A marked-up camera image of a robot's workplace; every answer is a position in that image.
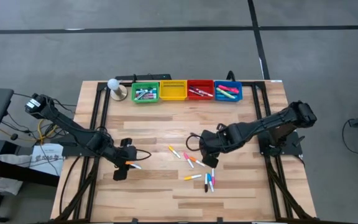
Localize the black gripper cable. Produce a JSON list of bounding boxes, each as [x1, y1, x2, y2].
[[134, 148, 152, 162], [185, 133, 203, 152]]

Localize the white printed paper bag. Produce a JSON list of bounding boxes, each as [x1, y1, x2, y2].
[[30, 142, 65, 177]]

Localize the red plastic basket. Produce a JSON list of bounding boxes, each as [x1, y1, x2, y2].
[[186, 79, 215, 101]]

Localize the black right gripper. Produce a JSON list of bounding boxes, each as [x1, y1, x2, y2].
[[199, 129, 229, 169]]

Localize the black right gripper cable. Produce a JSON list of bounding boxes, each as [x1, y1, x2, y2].
[[185, 133, 203, 152]]

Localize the yellow plastic basket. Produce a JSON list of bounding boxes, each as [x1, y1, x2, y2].
[[159, 80, 188, 101]]

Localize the black aluminium table frame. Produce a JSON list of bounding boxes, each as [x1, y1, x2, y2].
[[54, 81, 117, 222], [242, 80, 315, 222]]

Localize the light green highlighter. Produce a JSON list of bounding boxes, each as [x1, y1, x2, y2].
[[215, 87, 237, 100]]

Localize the black power strip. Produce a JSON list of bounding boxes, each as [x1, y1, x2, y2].
[[114, 73, 173, 83]]

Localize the green plastic basket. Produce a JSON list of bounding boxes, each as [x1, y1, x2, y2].
[[131, 82, 160, 104]]

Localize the red cap small marker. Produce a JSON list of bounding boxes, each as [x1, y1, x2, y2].
[[193, 86, 214, 97]]

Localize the black desk crossbar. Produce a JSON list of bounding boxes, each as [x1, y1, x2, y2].
[[0, 157, 60, 188]]

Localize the white plastic bag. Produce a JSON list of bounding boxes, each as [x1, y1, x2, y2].
[[0, 154, 33, 196]]

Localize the blue plastic basket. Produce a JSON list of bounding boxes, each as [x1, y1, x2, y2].
[[213, 80, 244, 103]]

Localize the orange cap small marker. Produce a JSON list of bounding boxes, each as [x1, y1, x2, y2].
[[124, 160, 143, 170], [188, 156, 206, 168]]

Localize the white bulb brass lamp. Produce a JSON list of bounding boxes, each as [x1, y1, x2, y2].
[[106, 78, 128, 101]]

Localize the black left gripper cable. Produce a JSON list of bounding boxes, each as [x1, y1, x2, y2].
[[134, 148, 152, 162]]

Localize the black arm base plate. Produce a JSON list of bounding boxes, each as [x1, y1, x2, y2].
[[258, 130, 304, 156], [61, 136, 106, 157]]

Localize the yellow cable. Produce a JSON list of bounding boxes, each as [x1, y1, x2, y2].
[[0, 119, 58, 146]]

